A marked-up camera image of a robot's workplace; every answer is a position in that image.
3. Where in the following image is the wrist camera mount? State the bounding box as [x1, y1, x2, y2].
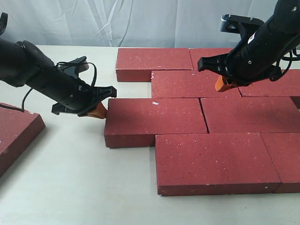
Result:
[56, 56, 89, 79]
[220, 14, 264, 41]

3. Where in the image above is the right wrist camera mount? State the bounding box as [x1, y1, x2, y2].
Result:
[220, 14, 264, 41]

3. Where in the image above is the pale blue backdrop cloth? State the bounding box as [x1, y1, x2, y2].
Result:
[0, 0, 276, 48]

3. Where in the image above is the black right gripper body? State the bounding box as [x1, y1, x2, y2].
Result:
[198, 16, 300, 87]

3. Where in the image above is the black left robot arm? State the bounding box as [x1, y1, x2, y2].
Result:
[0, 39, 117, 119]

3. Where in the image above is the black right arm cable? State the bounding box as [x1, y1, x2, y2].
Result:
[269, 39, 300, 83]

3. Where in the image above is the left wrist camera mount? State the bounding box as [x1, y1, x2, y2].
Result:
[56, 56, 89, 79]

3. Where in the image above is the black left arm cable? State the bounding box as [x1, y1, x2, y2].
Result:
[0, 11, 98, 113]

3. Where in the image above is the red brick under leaning one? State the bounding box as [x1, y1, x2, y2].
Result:
[201, 97, 300, 133]

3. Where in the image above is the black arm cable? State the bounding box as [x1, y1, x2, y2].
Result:
[269, 39, 300, 83]
[0, 11, 98, 113]

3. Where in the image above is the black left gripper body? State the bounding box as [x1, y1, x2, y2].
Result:
[32, 68, 117, 117]

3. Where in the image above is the red brick with silver chip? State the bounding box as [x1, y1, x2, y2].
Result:
[0, 107, 45, 175]

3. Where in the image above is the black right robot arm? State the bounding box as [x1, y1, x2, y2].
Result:
[197, 0, 300, 92]

